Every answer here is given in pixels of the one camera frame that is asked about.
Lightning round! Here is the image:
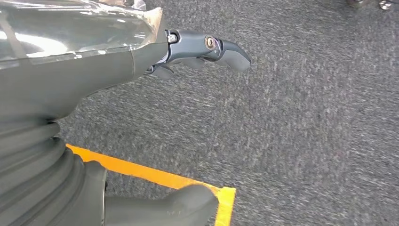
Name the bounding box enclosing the yellow floor tape square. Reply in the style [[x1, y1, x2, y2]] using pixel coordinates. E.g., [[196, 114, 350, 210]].
[[65, 144, 237, 226]]

